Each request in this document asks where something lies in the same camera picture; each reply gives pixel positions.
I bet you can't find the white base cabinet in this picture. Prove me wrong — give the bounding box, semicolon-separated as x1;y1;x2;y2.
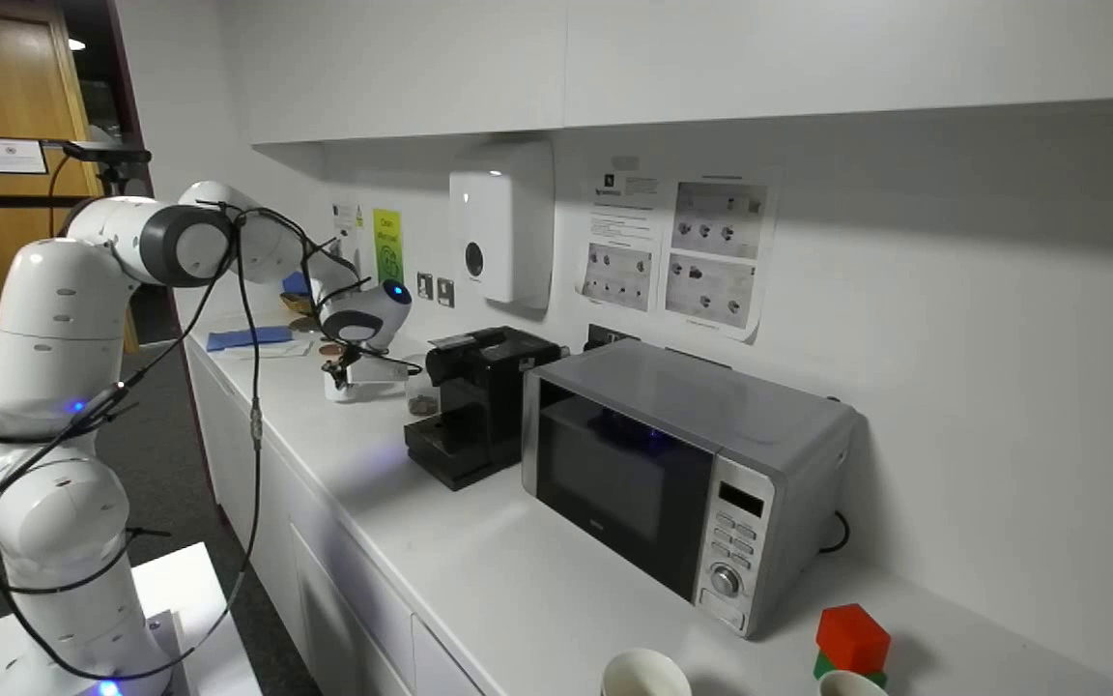
182;339;495;696

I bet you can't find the paper sheet with text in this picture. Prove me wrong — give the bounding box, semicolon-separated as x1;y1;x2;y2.
587;168;666;244

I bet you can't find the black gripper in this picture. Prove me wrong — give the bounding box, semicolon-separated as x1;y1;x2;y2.
318;328;374;393

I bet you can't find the wooden door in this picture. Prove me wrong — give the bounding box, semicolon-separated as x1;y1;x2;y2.
0;0;143;383

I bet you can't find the white bowl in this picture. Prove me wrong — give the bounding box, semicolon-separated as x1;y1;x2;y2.
594;645;696;696

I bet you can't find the white mug with dark rim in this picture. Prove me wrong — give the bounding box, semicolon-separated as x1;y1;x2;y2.
335;353;416;408

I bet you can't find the black coffee maker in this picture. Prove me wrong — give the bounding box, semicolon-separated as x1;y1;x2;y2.
401;320;569;494

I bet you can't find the blue flat item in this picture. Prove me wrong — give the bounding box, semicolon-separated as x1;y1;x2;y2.
203;320;296;356

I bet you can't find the white robot base platform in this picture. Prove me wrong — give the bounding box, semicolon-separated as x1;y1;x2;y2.
0;538;263;696

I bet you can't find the white door sign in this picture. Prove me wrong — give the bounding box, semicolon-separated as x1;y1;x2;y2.
0;132;51;177

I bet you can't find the green wall poster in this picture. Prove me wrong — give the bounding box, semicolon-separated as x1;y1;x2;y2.
371;206;408;289

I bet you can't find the white wall socket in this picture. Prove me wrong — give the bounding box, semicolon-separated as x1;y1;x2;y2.
330;200;366;244

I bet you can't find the black camera on stand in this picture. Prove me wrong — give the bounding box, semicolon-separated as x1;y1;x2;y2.
0;137;153;223

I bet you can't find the green block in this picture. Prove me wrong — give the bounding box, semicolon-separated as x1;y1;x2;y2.
810;649;894;687

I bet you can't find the silver microwave oven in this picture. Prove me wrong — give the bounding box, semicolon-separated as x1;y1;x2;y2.
520;338;868;642

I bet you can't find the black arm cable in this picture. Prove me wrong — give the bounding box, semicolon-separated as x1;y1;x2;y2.
0;206;366;687

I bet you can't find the black microwave cable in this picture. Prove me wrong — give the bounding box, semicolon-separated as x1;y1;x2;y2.
815;508;854;556

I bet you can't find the white wall cabinet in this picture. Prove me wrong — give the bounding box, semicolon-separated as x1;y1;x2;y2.
245;0;1113;147

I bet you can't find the white paper towel dispenser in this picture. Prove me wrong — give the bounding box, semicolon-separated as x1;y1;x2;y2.
443;168;553;324

